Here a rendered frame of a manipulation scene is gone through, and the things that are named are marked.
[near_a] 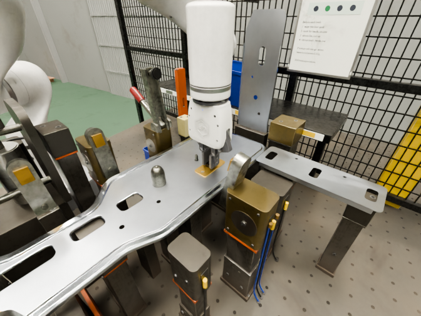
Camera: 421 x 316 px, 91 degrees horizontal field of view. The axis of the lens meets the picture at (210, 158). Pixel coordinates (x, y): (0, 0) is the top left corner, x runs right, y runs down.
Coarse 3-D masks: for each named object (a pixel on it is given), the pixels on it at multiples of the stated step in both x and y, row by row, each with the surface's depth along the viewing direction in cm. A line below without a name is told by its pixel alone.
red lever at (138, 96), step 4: (132, 88) 61; (136, 88) 62; (132, 92) 61; (136, 92) 61; (136, 96) 61; (140, 96) 61; (140, 100) 61; (144, 100) 61; (144, 104) 61; (144, 108) 61; (148, 108) 61; (148, 112) 61; (160, 120) 60; (160, 124) 60; (164, 124) 60
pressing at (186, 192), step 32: (160, 160) 56; (192, 160) 56; (224, 160) 56; (128, 192) 46; (160, 192) 46; (192, 192) 46; (64, 224) 38; (128, 224) 39; (160, 224) 39; (0, 256) 33; (64, 256) 34; (96, 256) 34; (32, 288) 30; (64, 288) 30
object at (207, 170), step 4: (220, 160) 56; (208, 164) 53; (220, 164) 54; (200, 168) 53; (204, 168) 53; (208, 168) 53; (216, 168) 53; (196, 172) 52; (200, 172) 51; (204, 172) 51; (208, 172) 51; (204, 176) 50
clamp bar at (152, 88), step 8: (144, 72) 52; (152, 72) 51; (160, 72) 52; (144, 80) 53; (152, 80) 55; (152, 88) 55; (152, 96) 55; (160, 96) 57; (152, 104) 56; (160, 104) 58; (152, 112) 57; (160, 112) 59; (160, 128) 59; (168, 128) 61
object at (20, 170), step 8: (16, 160) 38; (24, 160) 39; (8, 168) 37; (16, 168) 38; (24, 168) 38; (32, 168) 40; (16, 176) 38; (24, 176) 38; (32, 176) 39; (16, 184) 38; (24, 184) 39; (32, 184) 40; (40, 184) 41; (24, 192) 39; (32, 192) 40; (40, 192) 41; (48, 192) 42; (32, 200) 40; (40, 200) 41; (48, 200) 42; (32, 208) 41; (40, 208) 42; (48, 208) 43
